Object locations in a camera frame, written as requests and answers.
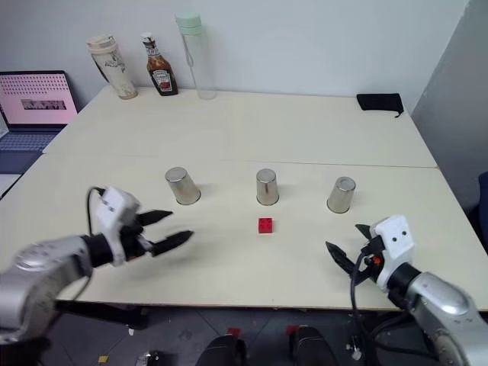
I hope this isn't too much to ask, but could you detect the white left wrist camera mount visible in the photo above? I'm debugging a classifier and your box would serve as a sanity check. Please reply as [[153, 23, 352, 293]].
[[92, 186, 142, 267]]

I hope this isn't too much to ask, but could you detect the open laptop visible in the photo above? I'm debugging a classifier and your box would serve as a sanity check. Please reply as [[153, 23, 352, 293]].
[[0, 70, 79, 199]]

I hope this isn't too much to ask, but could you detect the inverted steel cup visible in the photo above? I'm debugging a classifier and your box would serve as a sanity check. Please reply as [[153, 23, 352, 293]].
[[326, 175, 357, 214], [255, 169, 281, 206], [164, 166, 201, 206]]

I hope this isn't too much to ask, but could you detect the dark rounded robot foot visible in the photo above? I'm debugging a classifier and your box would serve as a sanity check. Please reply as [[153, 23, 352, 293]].
[[196, 333, 247, 366], [287, 324, 333, 366]]

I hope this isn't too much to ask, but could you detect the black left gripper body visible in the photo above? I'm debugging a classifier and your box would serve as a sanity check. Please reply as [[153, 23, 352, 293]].
[[120, 213, 154, 263]]

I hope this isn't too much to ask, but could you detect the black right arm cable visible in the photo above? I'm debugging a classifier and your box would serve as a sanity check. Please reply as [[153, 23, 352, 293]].
[[345, 247, 420, 355]]

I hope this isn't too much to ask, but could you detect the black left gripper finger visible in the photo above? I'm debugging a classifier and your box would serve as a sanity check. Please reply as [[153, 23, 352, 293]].
[[146, 230, 195, 257], [136, 209, 175, 229]]

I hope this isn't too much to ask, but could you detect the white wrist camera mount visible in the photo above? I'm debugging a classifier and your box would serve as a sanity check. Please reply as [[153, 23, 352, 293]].
[[371, 214, 416, 293], [92, 186, 142, 267]]

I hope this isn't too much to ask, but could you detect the ketchup bottle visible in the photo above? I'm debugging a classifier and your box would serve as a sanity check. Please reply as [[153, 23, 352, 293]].
[[140, 32, 179, 97]]

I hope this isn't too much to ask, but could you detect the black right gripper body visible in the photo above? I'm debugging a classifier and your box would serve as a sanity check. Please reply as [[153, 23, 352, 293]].
[[356, 234, 384, 287]]

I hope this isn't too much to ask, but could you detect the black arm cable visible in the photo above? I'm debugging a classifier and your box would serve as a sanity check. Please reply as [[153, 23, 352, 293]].
[[345, 247, 420, 355], [70, 186, 109, 302]]

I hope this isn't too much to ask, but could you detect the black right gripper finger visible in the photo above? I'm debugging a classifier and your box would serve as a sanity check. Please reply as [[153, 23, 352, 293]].
[[325, 240, 362, 276], [355, 223, 378, 242]]

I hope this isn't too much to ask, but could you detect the blue chair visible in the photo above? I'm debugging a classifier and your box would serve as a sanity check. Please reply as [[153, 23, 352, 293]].
[[465, 172, 488, 245]]

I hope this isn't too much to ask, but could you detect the beige printed tumbler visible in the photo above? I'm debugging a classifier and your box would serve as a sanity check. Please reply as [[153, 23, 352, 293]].
[[85, 34, 138, 101]]

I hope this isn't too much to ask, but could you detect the black table frame bar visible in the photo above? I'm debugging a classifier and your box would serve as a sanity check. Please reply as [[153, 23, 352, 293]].
[[53, 300, 150, 331]]

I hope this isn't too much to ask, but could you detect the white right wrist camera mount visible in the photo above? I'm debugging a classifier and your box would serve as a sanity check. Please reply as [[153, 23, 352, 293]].
[[371, 214, 416, 293]]

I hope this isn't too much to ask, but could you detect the clear bottle with green lid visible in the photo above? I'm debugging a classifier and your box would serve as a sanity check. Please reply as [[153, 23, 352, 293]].
[[175, 12, 217, 101]]

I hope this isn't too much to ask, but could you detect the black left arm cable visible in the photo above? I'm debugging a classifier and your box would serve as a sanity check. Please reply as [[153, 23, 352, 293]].
[[70, 186, 109, 302]]

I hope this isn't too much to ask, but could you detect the black cloth pouch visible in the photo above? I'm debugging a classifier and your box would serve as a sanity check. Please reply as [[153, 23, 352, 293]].
[[356, 93, 405, 118]]

